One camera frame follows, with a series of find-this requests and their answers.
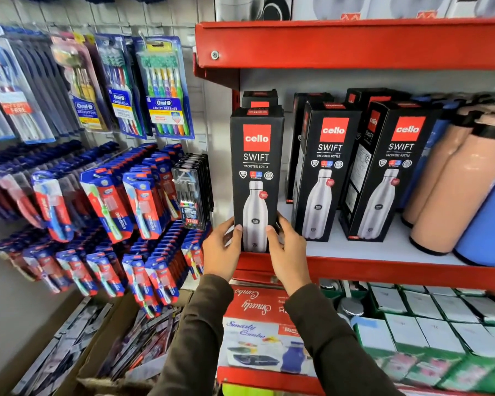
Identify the row of black toothbrush packs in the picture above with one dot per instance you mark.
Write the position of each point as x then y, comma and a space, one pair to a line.
192, 193

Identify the stack of green white boxes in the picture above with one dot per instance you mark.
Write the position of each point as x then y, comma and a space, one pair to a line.
433, 334

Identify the peach bottle with black band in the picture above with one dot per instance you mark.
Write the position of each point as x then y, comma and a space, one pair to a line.
458, 193
433, 169

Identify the brown cardboard box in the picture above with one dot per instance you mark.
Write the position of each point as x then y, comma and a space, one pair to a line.
107, 338

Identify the person's left hand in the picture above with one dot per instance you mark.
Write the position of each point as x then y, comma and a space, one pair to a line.
218, 253

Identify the pile of dark flat packets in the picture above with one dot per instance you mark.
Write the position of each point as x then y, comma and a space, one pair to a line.
62, 350

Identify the red white combo set box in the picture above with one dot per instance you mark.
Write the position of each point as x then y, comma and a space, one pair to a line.
264, 329

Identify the person's left forearm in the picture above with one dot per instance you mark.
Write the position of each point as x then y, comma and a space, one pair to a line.
198, 342

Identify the person's right hand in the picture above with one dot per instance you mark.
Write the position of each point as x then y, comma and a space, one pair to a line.
291, 261

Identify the person's right thumb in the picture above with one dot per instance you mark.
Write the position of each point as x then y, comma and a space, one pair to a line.
273, 250

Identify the steel container lid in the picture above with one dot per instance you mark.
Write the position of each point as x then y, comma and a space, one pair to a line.
350, 307

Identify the row of white appliance boxes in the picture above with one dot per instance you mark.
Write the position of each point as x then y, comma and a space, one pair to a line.
400, 6

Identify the black steel bottle box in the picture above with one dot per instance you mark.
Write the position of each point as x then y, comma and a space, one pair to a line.
361, 98
328, 160
260, 98
390, 169
299, 119
256, 160

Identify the white box with black print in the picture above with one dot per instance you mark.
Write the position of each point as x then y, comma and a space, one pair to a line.
253, 7

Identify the row of blue toothbrush packs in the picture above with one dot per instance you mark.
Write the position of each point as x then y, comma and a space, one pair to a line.
12, 82

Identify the pile of loose toothbrush packets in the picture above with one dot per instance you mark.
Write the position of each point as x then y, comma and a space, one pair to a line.
144, 342

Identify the pink yellow toothbrush pack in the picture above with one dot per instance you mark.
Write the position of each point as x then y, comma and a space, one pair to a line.
80, 82

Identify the person's right forearm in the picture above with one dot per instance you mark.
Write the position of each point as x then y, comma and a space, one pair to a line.
334, 346

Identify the person's left thumb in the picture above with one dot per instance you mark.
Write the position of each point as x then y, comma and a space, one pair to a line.
236, 239

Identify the red metal shelf board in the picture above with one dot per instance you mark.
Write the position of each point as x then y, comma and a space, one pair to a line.
379, 263
354, 43

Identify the blue multi toothbrush pack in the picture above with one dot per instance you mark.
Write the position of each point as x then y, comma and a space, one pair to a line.
119, 90

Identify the rows of red blue toothbrush packets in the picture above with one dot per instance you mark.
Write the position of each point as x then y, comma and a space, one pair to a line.
107, 193
107, 268

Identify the green multicolour toothbrush pack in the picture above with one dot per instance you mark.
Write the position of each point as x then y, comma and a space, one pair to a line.
165, 86

